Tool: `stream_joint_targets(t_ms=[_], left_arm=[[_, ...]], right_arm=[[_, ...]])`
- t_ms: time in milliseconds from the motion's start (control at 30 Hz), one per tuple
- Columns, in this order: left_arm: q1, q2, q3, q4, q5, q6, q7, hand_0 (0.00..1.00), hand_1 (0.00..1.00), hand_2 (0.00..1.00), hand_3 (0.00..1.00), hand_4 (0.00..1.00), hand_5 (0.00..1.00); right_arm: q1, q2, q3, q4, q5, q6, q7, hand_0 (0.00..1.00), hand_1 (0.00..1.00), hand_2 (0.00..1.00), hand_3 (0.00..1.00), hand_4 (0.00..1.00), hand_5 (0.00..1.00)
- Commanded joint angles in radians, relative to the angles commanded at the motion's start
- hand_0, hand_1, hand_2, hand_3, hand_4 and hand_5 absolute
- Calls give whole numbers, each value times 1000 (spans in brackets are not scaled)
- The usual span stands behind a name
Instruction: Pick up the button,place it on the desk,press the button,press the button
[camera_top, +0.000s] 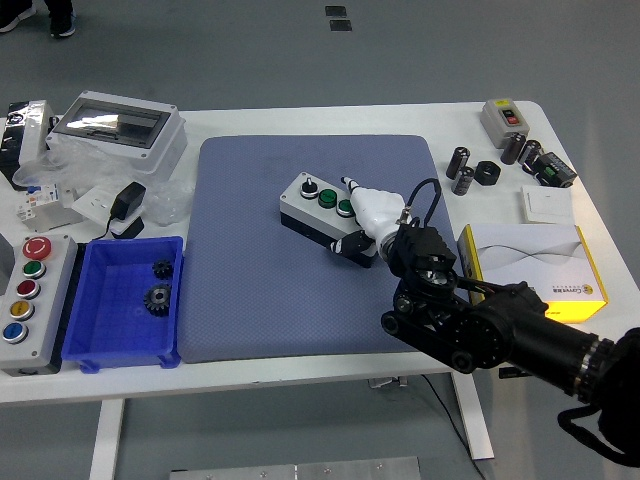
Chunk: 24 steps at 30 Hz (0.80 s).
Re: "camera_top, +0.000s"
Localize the black power adapter with cord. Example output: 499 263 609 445
92 181 147 240

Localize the white wall socket plate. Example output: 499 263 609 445
71 184 144 236

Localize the blue plastic bin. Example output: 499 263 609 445
60 235 185 374

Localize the grey five-button control station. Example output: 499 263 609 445
0 233 79 377

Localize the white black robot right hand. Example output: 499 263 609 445
327 174 407 260

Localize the white wall switch plate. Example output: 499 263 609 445
519 184 574 225

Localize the black module with green terminal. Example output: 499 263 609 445
522 151 579 189

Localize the clear plastic bag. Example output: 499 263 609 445
12 139 196 229

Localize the white table leg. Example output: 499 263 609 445
451 372 496 461
89 398 125 480

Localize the large black bevel gear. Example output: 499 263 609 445
142 282 174 317

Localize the black cable under table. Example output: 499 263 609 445
419 373 489 480

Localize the black hexagonal nut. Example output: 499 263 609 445
473 160 502 187

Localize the white enclosure with clear window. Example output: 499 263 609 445
45 90 189 176

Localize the white circuit breaker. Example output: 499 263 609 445
14 180 84 234

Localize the grey four-button control box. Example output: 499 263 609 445
278 171 379 269

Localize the blue-grey fabric mat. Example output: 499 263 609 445
177 133 476 365

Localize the grey two-button switch box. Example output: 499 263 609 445
479 98 531 150

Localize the yellow and white cardboard box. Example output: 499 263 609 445
457 223 610 325

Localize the person's dark shoe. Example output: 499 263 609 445
0 3 37 34
48 10 77 39

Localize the grey metal plate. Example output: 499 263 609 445
168 455 421 480

